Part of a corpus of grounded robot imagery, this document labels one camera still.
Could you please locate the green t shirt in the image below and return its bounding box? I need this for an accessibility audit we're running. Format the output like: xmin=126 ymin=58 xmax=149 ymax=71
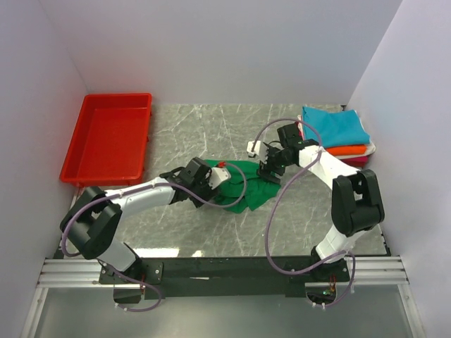
xmin=212 ymin=161 xmax=280 ymax=213

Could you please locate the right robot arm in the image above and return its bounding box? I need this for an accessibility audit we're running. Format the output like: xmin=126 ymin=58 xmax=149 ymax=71
xmin=247 ymin=118 xmax=385 ymax=276

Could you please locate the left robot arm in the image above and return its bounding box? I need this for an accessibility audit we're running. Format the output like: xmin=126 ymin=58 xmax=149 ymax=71
xmin=60 ymin=158 xmax=230 ymax=280

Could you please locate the teal folded shirt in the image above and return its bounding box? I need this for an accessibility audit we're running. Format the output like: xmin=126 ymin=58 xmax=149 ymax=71
xmin=302 ymin=106 xmax=371 ymax=148

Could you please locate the orange folded shirt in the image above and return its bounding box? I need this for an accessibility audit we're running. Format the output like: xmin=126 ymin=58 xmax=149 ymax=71
xmin=326 ymin=144 xmax=366 ymax=156

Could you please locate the magenta folded shirt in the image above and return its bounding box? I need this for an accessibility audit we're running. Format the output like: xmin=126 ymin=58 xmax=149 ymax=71
xmin=342 ymin=156 xmax=369 ymax=168

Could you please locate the red plastic bin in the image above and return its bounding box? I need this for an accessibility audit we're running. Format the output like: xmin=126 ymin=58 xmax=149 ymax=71
xmin=60 ymin=93 xmax=152 ymax=187

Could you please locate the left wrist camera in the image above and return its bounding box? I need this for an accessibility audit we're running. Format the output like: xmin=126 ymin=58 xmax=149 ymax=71
xmin=209 ymin=166 xmax=231 ymax=189

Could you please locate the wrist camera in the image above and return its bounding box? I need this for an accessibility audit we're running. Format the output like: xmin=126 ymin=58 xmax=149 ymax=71
xmin=247 ymin=140 xmax=268 ymax=158
xmin=209 ymin=166 xmax=231 ymax=189

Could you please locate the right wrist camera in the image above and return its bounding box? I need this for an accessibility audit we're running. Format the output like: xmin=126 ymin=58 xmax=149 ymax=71
xmin=247 ymin=140 xmax=268 ymax=158

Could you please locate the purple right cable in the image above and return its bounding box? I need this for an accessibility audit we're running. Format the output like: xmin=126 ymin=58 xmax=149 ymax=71
xmin=252 ymin=118 xmax=357 ymax=308

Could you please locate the purple cable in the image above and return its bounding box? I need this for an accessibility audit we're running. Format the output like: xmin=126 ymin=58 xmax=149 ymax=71
xmin=252 ymin=118 xmax=357 ymax=308
xmin=60 ymin=161 xmax=249 ymax=313

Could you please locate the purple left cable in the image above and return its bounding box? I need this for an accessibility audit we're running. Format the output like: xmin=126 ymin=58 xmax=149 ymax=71
xmin=60 ymin=161 xmax=249 ymax=313

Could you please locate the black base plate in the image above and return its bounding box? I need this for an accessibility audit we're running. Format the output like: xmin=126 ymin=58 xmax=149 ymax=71
xmin=98 ymin=256 xmax=352 ymax=306

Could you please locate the aluminium rail frame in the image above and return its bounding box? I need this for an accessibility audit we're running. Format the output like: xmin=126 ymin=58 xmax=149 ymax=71
xmin=19 ymin=225 xmax=424 ymax=338

